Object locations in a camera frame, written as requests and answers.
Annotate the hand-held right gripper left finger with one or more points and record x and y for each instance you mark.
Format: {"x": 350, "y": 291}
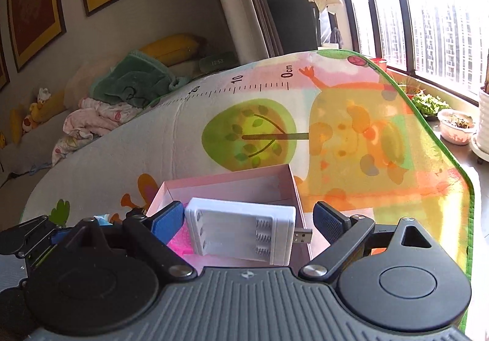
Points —
{"x": 168, "y": 222}

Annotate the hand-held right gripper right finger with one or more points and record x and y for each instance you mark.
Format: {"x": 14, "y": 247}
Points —
{"x": 328, "y": 225}

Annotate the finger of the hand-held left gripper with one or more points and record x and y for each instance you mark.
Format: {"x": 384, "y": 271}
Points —
{"x": 34, "y": 236}

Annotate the pink plastic toy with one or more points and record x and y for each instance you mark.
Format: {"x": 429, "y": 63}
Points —
{"x": 179, "y": 246}

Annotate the blue plastic packet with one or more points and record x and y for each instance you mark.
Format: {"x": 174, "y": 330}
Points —
{"x": 101, "y": 217}

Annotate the white battery charger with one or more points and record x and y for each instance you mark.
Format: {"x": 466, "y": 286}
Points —
{"x": 237, "y": 226}

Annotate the pink cardboard box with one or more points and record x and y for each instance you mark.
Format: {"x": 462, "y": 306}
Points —
{"x": 229, "y": 184}

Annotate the grey sofa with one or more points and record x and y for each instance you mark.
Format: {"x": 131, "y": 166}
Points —
{"x": 26, "y": 154}

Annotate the printed play mat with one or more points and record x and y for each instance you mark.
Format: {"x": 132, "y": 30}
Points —
{"x": 344, "y": 134}

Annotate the yellow duck plush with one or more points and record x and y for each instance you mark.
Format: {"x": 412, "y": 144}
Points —
{"x": 34, "y": 112}

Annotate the pink baby clothes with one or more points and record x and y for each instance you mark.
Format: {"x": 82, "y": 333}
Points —
{"x": 95, "y": 117}

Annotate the long yellow pillow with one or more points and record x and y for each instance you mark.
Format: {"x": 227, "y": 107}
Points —
{"x": 55, "y": 106}

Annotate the green blanket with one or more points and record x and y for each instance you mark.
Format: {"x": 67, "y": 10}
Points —
{"x": 133, "y": 81}

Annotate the green potted plant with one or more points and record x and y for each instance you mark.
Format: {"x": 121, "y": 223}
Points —
{"x": 428, "y": 104}

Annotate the small potted plant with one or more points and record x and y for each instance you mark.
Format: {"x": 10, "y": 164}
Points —
{"x": 409, "y": 88}

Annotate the green digital clock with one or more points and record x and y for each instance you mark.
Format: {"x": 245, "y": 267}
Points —
{"x": 216, "y": 62}

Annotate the beige pillow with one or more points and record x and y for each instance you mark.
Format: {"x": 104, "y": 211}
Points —
{"x": 84, "y": 75}

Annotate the red flower pot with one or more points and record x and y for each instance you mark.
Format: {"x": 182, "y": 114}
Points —
{"x": 378, "y": 63}

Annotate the yellow banana pillow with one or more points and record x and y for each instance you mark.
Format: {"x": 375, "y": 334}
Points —
{"x": 172, "y": 49}

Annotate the white tall flower pot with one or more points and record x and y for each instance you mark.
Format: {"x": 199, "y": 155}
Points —
{"x": 483, "y": 123}

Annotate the beige curtain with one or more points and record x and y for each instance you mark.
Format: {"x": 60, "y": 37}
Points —
{"x": 244, "y": 1}

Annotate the dark chair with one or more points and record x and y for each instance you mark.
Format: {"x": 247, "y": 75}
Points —
{"x": 403, "y": 1}

